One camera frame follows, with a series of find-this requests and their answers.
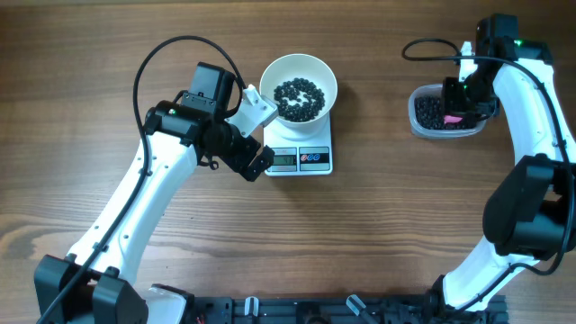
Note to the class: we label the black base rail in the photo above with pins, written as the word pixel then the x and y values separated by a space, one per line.
pixel 402 309

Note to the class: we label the pink scoop blue handle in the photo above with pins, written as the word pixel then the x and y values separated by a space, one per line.
pixel 450 119

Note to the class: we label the white bowl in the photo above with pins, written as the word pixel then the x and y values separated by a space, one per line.
pixel 306 66

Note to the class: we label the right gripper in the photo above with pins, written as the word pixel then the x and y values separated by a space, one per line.
pixel 452 106

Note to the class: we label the black beans in bowl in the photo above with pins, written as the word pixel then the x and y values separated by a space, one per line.
pixel 299 100

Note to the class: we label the white digital kitchen scale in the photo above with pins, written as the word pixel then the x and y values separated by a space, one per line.
pixel 300 149

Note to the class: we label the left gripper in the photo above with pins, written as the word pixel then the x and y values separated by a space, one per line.
pixel 238 161

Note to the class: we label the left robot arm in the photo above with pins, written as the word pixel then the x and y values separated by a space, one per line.
pixel 94 282

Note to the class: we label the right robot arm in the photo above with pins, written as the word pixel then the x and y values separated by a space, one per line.
pixel 528 223

